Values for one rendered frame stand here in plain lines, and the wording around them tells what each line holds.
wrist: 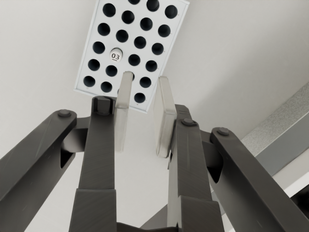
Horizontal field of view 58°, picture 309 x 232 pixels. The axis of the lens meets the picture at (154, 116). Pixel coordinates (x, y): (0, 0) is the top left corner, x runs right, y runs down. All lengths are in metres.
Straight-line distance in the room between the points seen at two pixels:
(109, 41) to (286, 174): 0.21
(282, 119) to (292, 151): 1.06
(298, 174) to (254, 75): 0.14
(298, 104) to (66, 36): 1.14
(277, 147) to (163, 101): 0.16
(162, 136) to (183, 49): 0.19
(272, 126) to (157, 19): 1.10
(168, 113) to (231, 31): 0.20
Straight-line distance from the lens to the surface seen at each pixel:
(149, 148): 0.38
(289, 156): 0.29
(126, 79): 0.20
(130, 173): 0.40
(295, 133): 0.30
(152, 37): 0.29
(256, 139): 1.35
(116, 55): 0.28
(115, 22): 0.29
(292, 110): 1.35
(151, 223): 0.89
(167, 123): 0.15
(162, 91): 0.18
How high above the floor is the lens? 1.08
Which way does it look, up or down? 65 degrees down
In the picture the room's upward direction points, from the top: 175 degrees clockwise
